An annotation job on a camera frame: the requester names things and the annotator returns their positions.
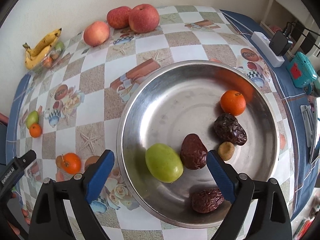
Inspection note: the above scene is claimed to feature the small orange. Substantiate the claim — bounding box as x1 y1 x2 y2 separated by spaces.
220 90 246 116
29 123 42 138

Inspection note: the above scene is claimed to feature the green jujube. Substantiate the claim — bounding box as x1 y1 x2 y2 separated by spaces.
145 143 184 183
26 111 39 129

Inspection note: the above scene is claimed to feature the orange with stem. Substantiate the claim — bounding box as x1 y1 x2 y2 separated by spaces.
61 153 81 175

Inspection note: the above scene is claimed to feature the wrinkled date front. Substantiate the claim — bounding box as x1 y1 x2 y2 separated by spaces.
191 187 225 213

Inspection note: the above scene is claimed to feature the dark red date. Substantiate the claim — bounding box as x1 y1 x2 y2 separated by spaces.
213 113 247 146

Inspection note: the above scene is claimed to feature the person's left hand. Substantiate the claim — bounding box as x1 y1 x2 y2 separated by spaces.
6 192 22 235

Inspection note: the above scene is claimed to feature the checkered printed tablecloth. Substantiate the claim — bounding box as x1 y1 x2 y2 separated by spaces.
5 4 320 240

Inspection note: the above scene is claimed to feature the small brown longan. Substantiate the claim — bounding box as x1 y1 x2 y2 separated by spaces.
217 141 235 161

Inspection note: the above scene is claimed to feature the dark date in basin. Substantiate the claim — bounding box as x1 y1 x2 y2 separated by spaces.
180 133 208 170

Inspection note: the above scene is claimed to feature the yellow banana bunch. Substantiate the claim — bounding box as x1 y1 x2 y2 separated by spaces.
22 28 62 70

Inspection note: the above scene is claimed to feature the steel round basin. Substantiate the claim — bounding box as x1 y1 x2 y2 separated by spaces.
116 60 279 229

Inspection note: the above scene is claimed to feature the teal box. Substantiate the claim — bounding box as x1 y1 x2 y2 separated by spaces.
286 51 318 88

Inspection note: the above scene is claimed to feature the pinkish apple left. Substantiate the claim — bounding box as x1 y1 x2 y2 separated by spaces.
84 21 110 47

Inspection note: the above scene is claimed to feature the black power adapter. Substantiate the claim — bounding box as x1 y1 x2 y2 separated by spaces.
269 30 293 56

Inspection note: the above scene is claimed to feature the white power strip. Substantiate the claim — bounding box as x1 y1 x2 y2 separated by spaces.
251 31 285 68

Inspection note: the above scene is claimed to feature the red apple middle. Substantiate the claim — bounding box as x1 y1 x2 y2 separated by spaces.
106 6 132 29

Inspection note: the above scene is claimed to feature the red apple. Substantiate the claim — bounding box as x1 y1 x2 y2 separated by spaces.
129 4 160 33
106 6 132 29

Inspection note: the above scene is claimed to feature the red apple right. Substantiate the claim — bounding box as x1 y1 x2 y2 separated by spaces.
129 4 160 33

